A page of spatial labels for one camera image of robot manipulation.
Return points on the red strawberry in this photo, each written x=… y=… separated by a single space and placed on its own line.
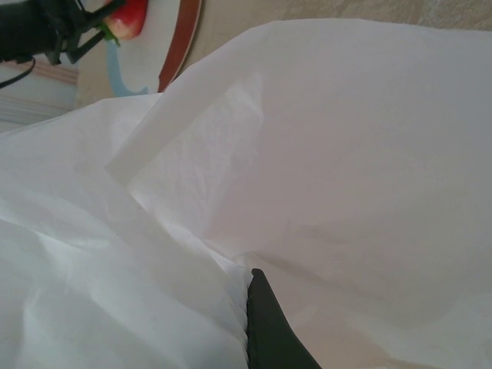
x=128 y=19

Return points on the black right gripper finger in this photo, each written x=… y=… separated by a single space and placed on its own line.
x=269 y=338

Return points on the round pastel patterned plate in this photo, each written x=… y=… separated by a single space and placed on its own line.
x=153 y=38

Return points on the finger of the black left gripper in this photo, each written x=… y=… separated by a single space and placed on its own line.
x=86 y=36
x=100 y=11

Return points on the white plastic bag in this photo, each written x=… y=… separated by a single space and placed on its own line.
x=307 y=153

